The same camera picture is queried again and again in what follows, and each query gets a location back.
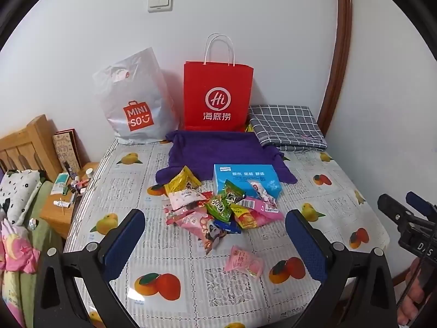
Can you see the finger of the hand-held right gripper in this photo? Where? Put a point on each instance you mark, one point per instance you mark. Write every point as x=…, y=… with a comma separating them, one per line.
x=421, y=203
x=396, y=211

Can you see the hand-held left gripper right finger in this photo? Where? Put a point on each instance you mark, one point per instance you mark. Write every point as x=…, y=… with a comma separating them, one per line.
x=304, y=242

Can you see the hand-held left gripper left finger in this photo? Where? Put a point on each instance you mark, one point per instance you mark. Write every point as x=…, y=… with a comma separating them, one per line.
x=126, y=239

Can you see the pink barcode snack packet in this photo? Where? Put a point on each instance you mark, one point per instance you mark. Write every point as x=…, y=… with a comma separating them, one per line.
x=268, y=213

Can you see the yellow red snack packet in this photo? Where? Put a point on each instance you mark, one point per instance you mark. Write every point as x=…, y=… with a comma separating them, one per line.
x=245, y=219

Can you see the pink peach snack packet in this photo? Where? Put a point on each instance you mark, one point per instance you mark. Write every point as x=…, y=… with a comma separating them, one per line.
x=244, y=263

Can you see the white pink candy packet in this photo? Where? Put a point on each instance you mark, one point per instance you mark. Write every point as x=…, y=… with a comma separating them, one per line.
x=263, y=193

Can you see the pink panda snack packet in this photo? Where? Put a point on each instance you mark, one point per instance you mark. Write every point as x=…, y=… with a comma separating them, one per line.
x=201, y=229

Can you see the blue snack packet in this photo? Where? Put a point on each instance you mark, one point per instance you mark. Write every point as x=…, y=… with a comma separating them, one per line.
x=227, y=227

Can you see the yellow rice cracker packet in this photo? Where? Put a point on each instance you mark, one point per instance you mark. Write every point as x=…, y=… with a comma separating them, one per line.
x=181, y=181

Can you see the green rice cracker packet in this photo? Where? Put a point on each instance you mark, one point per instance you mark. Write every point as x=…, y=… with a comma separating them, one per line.
x=218, y=208
x=232, y=191

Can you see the blue tissue box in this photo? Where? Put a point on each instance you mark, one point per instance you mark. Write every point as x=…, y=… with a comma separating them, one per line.
x=239, y=176

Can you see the person's right hand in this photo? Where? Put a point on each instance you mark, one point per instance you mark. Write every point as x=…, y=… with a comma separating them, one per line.
x=414, y=297

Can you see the group of small bottles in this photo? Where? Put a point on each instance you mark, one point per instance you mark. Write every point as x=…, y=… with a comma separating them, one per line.
x=80, y=184

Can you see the wooden nightstand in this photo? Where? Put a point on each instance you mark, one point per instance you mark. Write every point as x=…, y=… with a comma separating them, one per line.
x=58, y=217

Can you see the white tube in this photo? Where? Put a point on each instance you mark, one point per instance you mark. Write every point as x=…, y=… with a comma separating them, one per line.
x=61, y=204

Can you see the fruit print tablecloth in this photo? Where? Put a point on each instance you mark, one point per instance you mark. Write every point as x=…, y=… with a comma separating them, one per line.
x=191, y=280

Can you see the green bed sheet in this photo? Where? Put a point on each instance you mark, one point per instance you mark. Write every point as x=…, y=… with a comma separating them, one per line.
x=44, y=239

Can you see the teal white packet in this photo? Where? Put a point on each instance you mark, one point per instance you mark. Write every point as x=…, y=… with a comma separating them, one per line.
x=61, y=182

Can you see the brown patterned box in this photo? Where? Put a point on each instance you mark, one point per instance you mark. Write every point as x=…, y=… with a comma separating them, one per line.
x=66, y=150

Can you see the pink printed blanket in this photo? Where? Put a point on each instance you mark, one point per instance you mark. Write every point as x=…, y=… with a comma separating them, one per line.
x=15, y=249

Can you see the grey checked folded cloth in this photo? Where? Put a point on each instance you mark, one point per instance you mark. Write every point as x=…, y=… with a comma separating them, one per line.
x=286, y=126

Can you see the white black dotted pillow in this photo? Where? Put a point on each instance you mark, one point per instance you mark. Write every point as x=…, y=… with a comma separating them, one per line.
x=18, y=188

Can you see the purple towel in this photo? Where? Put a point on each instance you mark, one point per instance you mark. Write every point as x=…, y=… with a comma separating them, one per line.
x=218, y=150

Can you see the wooden headboard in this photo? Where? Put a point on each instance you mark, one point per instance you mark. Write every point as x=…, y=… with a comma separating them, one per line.
x=30, y=143

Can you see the white plastic shopping bag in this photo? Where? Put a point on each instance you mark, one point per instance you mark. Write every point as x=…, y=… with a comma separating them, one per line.
x=136, y=102

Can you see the red paper bag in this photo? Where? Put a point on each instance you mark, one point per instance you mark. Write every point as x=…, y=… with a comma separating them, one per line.
x=218, y=99

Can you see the brown wooden door frame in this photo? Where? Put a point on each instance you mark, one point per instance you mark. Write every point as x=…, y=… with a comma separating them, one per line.
x=338, y=58

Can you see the white light switch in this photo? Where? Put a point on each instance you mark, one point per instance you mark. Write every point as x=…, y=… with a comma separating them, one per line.
x=159, y=1

